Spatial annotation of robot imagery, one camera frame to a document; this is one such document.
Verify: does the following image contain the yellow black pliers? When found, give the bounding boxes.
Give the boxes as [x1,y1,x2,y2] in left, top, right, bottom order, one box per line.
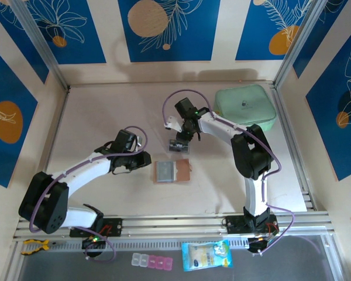
[20,239,58,255]

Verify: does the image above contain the brown card holder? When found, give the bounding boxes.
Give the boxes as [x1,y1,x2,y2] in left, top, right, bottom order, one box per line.
[152,159,192,184]

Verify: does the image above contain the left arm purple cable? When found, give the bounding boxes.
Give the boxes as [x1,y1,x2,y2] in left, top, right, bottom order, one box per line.
[29,125,149,262]

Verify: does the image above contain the clear pink pill organizer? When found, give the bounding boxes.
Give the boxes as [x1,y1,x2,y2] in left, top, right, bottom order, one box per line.
[131,253,174,270]

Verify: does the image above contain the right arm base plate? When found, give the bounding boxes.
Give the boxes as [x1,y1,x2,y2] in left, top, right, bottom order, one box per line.
[225,215,278,235]

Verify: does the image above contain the aluminium mounting rail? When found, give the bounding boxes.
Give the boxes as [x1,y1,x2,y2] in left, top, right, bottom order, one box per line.
[13,212,336,241]

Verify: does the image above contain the aluminium frame post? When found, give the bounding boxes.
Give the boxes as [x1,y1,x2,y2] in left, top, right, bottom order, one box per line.
[273,0,340,88]
[8,0,70,91]

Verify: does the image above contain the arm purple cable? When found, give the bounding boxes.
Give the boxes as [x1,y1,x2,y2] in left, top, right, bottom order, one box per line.
[29,125,149,262]
[162,89,295,255]

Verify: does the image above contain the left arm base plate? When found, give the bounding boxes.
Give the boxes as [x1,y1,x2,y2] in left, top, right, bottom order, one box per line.
[69,218,123,237]

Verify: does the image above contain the black credit card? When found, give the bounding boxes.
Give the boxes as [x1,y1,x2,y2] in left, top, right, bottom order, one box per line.
[167,139,191,153]

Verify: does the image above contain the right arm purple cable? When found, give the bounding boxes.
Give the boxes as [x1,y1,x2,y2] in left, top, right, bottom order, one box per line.
[162,89,295,255]

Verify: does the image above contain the mint green zip case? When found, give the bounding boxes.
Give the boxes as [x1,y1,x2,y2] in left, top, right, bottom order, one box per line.
[215,84,276,132]

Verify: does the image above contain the blue white snack packet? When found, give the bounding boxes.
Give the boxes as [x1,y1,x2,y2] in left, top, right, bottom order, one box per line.
[181,239,233,272]

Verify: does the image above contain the grey slotted cable duct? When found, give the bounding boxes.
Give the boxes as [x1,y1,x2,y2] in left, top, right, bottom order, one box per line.
[13,237,334,254]

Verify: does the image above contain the aluminium side rail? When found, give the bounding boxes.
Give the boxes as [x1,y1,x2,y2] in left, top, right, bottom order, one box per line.
[269,83,315,212]

